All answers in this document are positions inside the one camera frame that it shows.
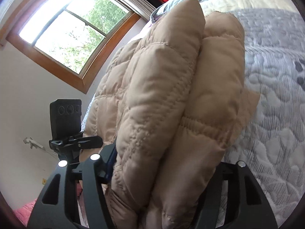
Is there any beige quilted down jacket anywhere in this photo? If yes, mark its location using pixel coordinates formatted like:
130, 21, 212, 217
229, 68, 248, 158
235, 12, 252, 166
84, 0, 259, 228

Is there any pink knitted left sleeve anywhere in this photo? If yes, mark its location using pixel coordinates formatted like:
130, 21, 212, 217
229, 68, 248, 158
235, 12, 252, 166
13, 199, 37, 227

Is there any grey floral quilted bedspread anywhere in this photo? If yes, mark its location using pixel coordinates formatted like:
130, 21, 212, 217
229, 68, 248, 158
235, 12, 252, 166
81, 0, 305, 227

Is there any wooden framed side window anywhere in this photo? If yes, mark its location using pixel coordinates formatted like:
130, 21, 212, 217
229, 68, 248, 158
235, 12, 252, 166
1, 0, 140, 93

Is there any black camera box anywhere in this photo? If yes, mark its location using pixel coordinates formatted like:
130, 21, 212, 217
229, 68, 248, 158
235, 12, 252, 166
50, 99, 82, 140

